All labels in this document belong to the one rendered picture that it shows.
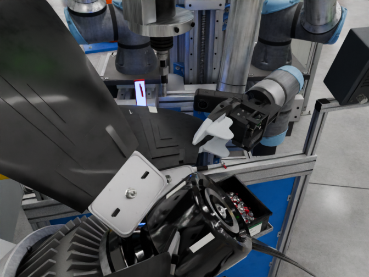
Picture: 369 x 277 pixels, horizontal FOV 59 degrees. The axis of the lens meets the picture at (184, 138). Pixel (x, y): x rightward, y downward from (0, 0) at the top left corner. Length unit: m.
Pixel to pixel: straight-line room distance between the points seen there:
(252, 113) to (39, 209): 0.66
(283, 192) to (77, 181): 0.94
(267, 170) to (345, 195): 1.31
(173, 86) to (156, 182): 0.88
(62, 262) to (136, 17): 0.29
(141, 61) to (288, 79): 0.55
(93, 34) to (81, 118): 0.74
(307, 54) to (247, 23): 2.01
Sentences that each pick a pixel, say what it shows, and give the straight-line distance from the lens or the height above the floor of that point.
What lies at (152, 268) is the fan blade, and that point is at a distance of 0.26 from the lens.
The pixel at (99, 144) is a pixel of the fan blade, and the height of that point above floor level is 1.31.
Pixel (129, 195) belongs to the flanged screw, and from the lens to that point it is 0.39.
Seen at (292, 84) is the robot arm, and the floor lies 1.20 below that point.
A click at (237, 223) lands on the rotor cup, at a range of 0.44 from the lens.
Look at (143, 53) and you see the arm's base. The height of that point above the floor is 1.11.
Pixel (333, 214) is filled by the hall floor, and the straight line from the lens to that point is 2.20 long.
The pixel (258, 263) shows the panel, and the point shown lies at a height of 0.26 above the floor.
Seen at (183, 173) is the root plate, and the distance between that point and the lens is 0.51.
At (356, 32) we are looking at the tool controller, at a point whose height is 1.25.
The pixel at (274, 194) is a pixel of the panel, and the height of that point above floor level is 0.69.
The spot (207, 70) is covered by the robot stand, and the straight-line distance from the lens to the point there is 1.32.
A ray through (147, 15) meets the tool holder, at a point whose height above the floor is 1.45.
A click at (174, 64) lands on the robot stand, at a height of 0.99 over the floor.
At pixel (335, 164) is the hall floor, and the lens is 2.56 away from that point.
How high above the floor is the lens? 1.54
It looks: 37 degrees down
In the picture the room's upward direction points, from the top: straight up
